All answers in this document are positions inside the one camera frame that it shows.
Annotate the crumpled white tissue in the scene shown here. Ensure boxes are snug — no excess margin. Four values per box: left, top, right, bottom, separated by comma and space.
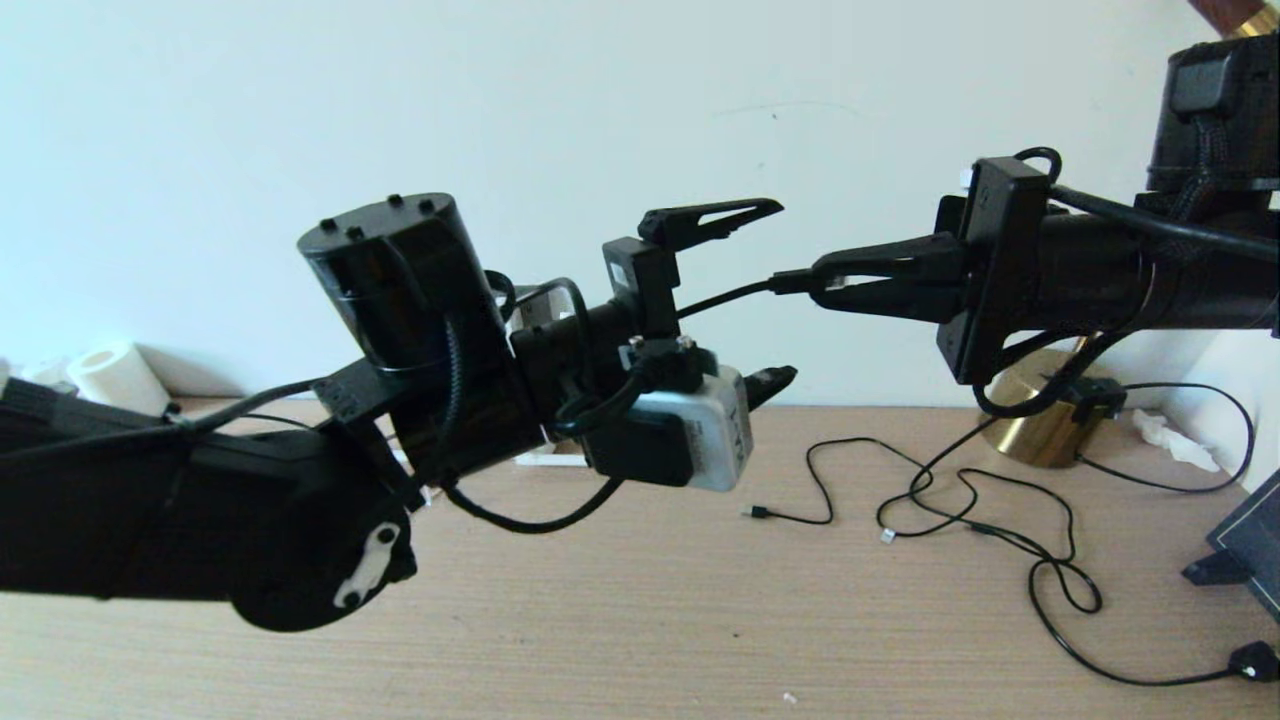
1130, 410, 1217, 474

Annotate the dark teal printed box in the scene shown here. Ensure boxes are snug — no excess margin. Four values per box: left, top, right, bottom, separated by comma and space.
1205, 465, 1280, 626

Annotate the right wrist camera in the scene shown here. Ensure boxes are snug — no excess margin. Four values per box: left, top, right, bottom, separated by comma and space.
1148, 33, 1280, 193

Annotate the black USB cable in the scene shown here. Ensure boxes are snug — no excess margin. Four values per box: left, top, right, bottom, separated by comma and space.
741, 438, 1079, 563

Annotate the black clip stand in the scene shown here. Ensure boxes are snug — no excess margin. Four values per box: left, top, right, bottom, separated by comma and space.
1180, 550, 1251, 588

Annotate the white paper roll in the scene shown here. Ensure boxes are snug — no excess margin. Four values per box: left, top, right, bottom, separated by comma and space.
68, 343, 173, 417

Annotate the black ethernet cable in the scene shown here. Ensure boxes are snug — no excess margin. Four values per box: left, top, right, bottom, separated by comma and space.
678, 268, 833, 321

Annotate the brass desk lamp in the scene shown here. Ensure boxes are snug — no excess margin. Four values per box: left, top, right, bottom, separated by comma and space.
985, 0, 1280, 469

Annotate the black lamp cord with plug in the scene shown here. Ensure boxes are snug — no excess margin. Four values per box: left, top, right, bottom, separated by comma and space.
873, 378, 1280, 686

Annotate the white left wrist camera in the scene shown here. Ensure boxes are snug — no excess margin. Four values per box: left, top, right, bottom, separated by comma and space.
585, 340, 753, 493

